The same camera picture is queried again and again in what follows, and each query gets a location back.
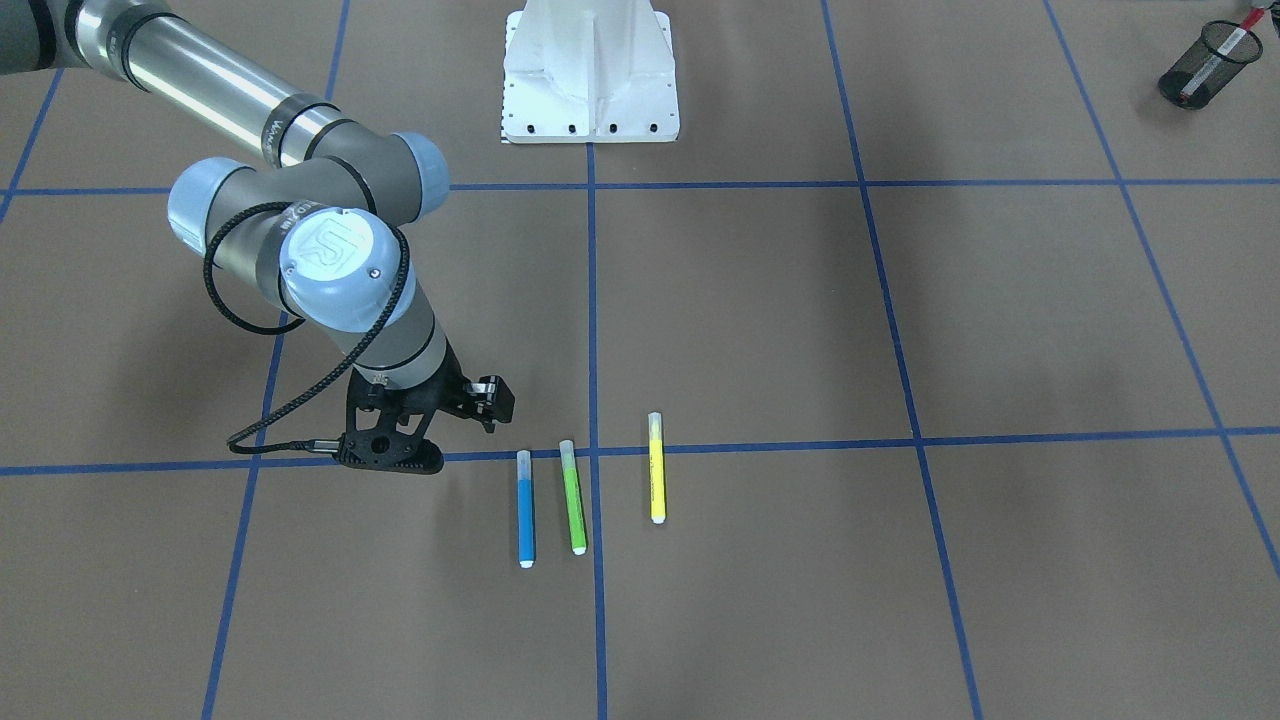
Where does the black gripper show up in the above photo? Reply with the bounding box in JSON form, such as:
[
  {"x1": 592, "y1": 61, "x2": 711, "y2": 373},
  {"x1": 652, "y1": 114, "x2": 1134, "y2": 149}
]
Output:
[{"x1": 380, "y1": 340, "x2": 516, "y2": 434}]

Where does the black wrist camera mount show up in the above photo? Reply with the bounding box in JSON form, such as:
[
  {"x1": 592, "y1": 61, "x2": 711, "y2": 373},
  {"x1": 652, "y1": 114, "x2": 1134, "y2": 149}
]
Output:
[{"x1": 334, "y1": 372, "x2": 445, "y2": 475}]

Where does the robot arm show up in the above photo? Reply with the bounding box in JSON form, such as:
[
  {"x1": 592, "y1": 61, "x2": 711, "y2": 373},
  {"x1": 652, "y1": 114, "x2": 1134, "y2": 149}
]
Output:
[{"x1": 3, "y1": 1, "x2": 515, "y2": 454}]

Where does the black mesh cup near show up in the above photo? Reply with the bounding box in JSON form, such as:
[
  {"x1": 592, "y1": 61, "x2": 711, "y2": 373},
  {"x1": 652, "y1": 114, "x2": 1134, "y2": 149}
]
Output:
[{"x1": 1157, "y1": 20, "x2": 1263, "y2": 110}]

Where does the green marker pen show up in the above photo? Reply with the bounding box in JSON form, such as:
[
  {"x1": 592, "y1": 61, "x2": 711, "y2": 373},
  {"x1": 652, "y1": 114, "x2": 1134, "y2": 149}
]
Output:
[{"x1": 558, "y1": 439, "x2": 589, "y2": 556}]

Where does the red marker pen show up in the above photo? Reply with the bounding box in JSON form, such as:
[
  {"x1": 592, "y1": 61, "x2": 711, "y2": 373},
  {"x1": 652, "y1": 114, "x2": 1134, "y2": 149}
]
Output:
[{"x1": 1178, "y1": 8, "x2": 1265, "y2": 105}]

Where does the blue marker pen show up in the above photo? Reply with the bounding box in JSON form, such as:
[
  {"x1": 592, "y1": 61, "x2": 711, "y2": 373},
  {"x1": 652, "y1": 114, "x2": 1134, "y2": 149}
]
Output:
[{"x1": 516, "y1": 450, "x2": 538, "y2": 569}]

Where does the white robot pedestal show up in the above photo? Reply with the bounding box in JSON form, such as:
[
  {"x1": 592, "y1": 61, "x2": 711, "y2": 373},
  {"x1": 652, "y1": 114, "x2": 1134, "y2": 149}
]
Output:
[{"x1": 500, "y1": 1, "x2": 681, "y2": 143}]

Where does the yellow marker pen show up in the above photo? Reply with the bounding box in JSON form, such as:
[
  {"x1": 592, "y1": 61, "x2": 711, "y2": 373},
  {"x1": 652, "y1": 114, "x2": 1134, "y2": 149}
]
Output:
[{"x1": 646, "y1": 411, "x2": 668, "y2": 525}]

